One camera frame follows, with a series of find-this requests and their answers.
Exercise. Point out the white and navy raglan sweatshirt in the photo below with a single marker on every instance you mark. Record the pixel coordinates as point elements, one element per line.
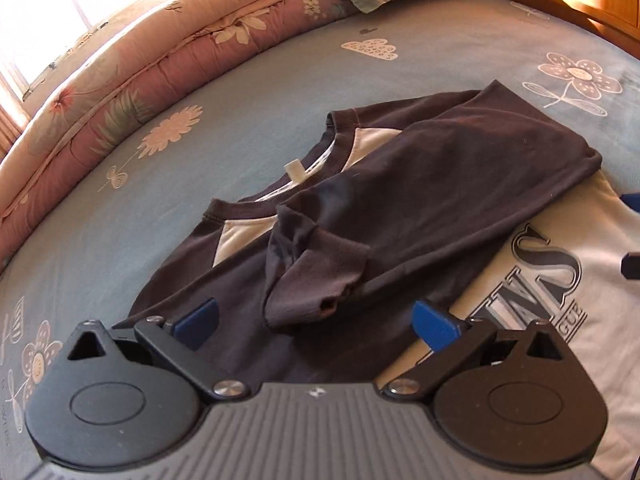
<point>425,185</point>

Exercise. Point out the bed with blue floral sheet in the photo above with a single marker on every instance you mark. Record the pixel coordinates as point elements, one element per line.
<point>300,70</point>

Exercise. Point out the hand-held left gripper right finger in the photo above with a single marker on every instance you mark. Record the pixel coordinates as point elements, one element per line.
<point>435,322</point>

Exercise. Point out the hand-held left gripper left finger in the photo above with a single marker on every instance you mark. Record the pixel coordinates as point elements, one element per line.
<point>197,320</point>

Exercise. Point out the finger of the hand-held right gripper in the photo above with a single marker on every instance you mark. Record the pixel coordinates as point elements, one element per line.
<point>631,266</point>
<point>632,198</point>

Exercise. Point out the pink floral folded quilt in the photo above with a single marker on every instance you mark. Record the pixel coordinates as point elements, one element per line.
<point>125,75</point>

